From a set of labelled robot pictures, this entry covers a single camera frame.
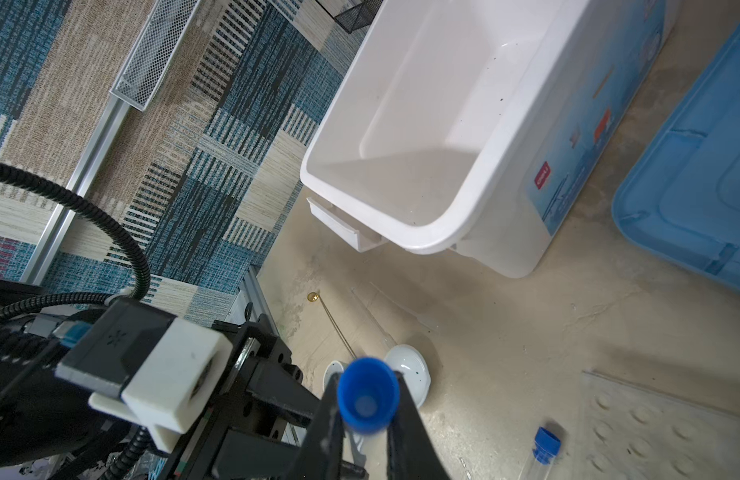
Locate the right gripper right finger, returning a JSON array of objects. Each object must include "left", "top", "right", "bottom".
[{"left": 387, "top": 372, "right": 450, "bottom": 480}]

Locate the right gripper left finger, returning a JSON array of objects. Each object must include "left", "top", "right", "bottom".
[{"left": 285, "top": 375, "right": 345, "bottom": 480}]

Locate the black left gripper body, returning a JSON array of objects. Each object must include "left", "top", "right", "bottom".
[{"left": 159, "top": 320, "right": 319, "bottom": 479}]

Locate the blue capped test tube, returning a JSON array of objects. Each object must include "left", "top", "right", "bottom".
[
  {"left": 518, "top": 427, "right": 561, "bottom": 480},
  {"left": 337, "top": 357, "right": 400, "bottom": 436}
]

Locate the white plastic storage bin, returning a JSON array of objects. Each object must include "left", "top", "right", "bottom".
[{"left": 301, "top": 1, "right": 680, "bottom": 278}]

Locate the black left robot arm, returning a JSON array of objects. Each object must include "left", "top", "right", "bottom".
[{"left": 0, "top": 163, "right": 318, "bottom": 479}]

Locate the small white porcelain dish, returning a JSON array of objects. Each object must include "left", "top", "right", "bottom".
[{"left": 322, "top": 360, "right": 348, "bottom": 392}]

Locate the large white porcelain dish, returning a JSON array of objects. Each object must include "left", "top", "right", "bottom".
[{"left": 384, "top": 344, "right": 432, "bottom": 409}]

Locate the clear glass stirring rod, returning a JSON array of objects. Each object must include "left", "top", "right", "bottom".
[{"left": 371, "top": 282, "right": 441, "bottom": 332}]

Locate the blue plastic bin lid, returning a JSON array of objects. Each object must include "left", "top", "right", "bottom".
[{"left": 612, "top": 23, "right": 740, "bottom": 292}]

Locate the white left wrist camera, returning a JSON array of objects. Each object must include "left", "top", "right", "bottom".
[{"left": 55, "top": 297, "right": 232, "bottom": 453}]

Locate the white wire mesh basket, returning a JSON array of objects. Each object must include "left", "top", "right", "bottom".
[{"left": 110, "top": 0, "right": 200, "bottom": 112}]

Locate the black wire mesh shelf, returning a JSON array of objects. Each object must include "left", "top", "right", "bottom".
[{"left": 315, "top": 0, "right": 383, "bottom": 34}]

